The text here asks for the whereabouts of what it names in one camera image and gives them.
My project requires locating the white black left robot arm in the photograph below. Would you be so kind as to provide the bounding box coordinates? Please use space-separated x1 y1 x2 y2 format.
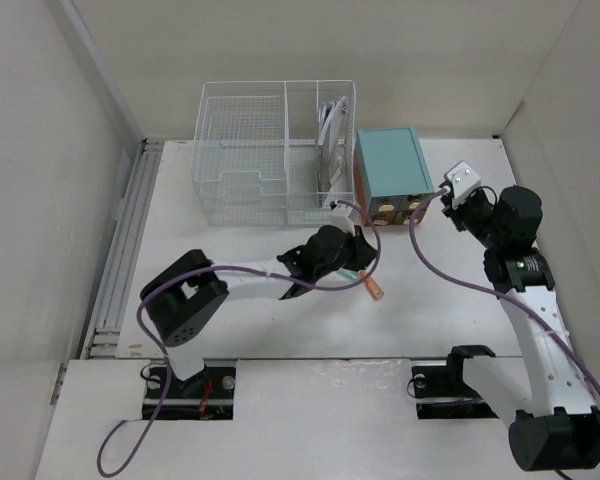
136 225 381 397

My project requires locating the orange correction tape dispenser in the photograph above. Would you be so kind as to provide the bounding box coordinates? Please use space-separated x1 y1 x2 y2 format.
360 271 384 301

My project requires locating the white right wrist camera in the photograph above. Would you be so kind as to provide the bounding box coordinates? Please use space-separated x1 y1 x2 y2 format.
440 161 482 209

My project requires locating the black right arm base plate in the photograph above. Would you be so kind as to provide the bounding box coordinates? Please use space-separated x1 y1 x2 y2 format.
407 360 497 420

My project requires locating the aluminium frame rail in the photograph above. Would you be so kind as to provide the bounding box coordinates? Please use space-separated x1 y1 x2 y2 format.
77 139 164 360

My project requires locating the green correction tape dispenser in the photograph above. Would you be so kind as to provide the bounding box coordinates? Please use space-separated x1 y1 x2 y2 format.
337 269 360 283

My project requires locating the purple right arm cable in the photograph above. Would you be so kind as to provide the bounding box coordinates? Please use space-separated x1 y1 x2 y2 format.
408 187 600 479

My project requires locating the teal orange drawer cabinet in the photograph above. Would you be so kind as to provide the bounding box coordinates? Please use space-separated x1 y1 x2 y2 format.
354 127 434 226

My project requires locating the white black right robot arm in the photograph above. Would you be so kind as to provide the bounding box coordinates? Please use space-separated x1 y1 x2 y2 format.
442 185 600 472

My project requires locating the white wire mesh basket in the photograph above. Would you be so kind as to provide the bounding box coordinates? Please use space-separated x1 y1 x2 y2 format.
191 80 356 226

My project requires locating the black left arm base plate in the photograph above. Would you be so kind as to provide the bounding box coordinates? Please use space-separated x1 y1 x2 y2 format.
140 360 237 421

